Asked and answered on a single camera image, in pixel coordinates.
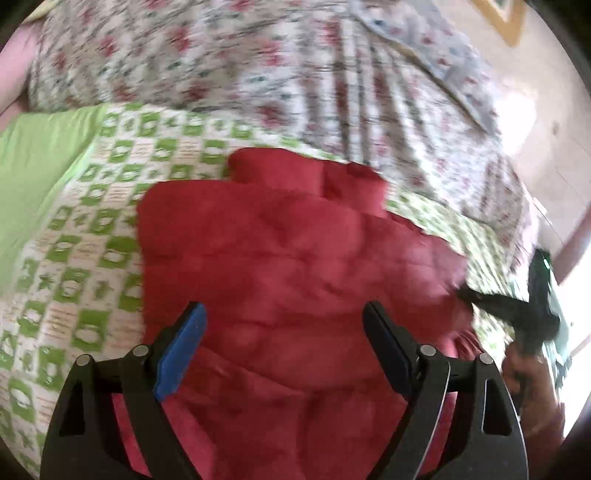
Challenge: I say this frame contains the person's right hand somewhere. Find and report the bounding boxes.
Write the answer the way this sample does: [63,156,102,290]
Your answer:
[501,342,566,439]

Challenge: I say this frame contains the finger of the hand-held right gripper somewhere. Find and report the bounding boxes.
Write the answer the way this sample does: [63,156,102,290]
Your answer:
[457,284,532,321]

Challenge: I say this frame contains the floral quilt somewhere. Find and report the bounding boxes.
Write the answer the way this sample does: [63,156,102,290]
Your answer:
[28,0,539,259]

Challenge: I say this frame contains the grey printed pillow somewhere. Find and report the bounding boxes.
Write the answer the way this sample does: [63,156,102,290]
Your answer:
[346,0,504,134]

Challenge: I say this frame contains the pink blanket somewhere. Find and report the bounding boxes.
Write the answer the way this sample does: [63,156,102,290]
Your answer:
[0,23,44,134]

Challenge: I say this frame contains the green checked bed sheet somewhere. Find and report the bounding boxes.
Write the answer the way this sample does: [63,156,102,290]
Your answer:
[0,102,525,480]

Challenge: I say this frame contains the person's right forearm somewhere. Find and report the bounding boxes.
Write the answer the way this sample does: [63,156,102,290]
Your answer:
[519,408,570,457]

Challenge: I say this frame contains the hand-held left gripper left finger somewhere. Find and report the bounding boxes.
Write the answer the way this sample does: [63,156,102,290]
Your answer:
[41,302,208,480]

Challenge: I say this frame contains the red quilted jacket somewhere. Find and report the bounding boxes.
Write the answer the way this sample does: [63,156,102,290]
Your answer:
[136,148,483,480]

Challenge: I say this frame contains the wooden picture frame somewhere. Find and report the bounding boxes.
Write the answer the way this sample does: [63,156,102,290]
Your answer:
[471,0,528,47]

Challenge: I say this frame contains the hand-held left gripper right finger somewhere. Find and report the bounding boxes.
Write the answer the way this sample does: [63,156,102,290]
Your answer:
[362,301,529,480]

